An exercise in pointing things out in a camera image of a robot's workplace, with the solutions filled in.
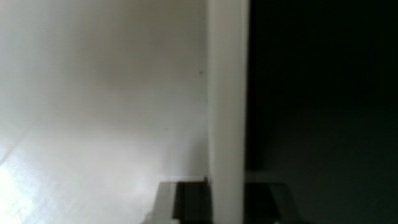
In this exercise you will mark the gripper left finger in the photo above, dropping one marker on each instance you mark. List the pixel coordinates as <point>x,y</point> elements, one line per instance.
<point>182,204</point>

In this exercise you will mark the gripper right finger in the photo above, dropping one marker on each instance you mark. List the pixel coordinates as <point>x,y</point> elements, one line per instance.
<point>269,204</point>

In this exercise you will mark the white square tabletop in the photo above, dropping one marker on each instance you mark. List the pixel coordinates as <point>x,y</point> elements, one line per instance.
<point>121,107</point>

